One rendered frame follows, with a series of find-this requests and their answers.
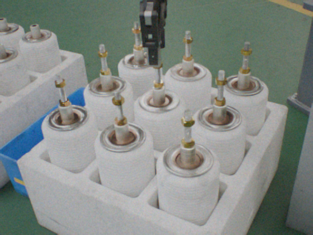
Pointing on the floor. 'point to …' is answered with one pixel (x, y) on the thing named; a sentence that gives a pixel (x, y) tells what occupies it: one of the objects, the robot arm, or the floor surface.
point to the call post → (303, 187)
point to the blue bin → (15, 150)
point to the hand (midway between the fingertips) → (156, 49)
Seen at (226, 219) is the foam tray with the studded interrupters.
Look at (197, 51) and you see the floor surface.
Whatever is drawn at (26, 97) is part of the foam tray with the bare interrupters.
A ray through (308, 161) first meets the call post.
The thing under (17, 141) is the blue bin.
